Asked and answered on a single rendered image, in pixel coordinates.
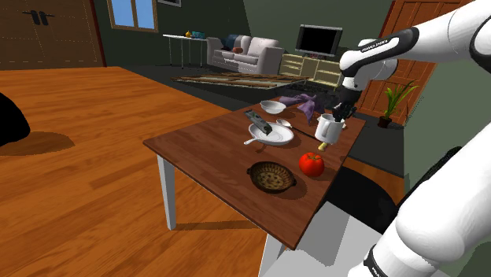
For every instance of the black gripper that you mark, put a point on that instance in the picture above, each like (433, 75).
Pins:
(348, 98)

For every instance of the white mug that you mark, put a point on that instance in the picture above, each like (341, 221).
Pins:
(328, 130)

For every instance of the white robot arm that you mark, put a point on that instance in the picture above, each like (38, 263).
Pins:
(441, 226)

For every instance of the purple cloth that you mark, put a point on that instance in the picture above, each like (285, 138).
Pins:
(307, 105)

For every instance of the green potted plant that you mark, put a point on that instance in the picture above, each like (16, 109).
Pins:
(393, 101)

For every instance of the beige television cabinet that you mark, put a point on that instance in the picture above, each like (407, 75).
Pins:
(310, 69)

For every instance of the small yellow piece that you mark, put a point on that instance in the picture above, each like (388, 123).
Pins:
(323, 146)

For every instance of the orange panelled door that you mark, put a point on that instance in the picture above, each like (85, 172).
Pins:
(406, 76)

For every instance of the black television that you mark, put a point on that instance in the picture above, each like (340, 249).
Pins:
(318, 40)

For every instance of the silver spoon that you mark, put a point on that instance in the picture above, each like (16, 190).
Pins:
(283, 122)

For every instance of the white bowl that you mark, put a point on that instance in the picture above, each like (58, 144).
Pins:
(272, 107)

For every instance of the red tomato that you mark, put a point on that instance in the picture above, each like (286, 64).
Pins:
(311, 165)

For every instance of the white sofa with cushions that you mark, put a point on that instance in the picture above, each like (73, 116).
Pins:
(261, 53)

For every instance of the brown woven basket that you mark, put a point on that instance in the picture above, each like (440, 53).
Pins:
(271, 177)

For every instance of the striped brown rug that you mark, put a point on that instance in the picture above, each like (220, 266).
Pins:
(238, 80)

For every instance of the brown wooden table white legs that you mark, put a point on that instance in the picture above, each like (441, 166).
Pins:
(214, 145)

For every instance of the grey robot stand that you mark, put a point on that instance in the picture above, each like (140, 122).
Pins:
(337, 241)

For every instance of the white side table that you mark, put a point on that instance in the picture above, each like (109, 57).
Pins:
(183, 37)

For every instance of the brown wooden double door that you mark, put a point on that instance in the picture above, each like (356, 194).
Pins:
(53, 42)

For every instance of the black rounded object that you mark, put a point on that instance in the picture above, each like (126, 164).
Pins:
(11, 119)

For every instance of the framed wall picture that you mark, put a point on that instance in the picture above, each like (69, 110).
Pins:
(169, 2)

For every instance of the window with wooden frame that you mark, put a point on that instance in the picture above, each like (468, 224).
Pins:
(132, 13)

